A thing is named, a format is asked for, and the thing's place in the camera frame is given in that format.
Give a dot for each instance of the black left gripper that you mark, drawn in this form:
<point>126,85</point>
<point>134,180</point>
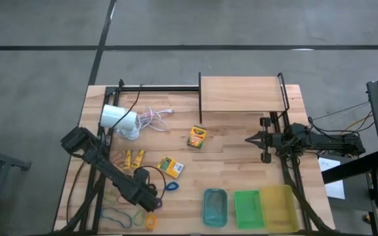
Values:
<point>143,196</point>

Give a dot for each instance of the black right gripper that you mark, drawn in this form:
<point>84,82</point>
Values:
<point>266,141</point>

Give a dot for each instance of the small green rubber band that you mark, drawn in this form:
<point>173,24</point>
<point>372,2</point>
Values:
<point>110,200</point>

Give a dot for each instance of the yellow green packet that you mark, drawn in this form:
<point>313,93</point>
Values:
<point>171,167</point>

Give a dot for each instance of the orange rubber band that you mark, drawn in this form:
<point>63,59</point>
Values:
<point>112,159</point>

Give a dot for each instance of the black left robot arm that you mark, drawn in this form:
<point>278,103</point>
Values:
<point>110,170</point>

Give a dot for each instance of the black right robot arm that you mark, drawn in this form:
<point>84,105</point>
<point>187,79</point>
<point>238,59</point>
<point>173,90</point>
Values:
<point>323,142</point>

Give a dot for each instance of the white desk lamp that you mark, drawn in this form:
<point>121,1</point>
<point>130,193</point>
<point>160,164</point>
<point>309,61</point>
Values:
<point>113,116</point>

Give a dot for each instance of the wooden shelf riser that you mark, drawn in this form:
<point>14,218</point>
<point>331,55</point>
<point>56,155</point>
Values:
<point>241,93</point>

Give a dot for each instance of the large crayon box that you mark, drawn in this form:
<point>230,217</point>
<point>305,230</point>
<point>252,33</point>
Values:
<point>197,137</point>

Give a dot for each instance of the green plastic basket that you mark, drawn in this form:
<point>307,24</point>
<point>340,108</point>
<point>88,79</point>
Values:
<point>248,209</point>

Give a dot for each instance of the yellow plastic bin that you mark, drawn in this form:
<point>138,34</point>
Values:
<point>279,208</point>

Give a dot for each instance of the teal plastic basket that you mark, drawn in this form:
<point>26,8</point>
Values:
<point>215,208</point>

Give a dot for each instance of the white paper sheet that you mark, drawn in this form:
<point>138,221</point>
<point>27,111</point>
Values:
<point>335,190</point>

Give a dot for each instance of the black aluminium frame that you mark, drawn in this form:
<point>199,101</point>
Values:
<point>287,170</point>
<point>159,88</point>

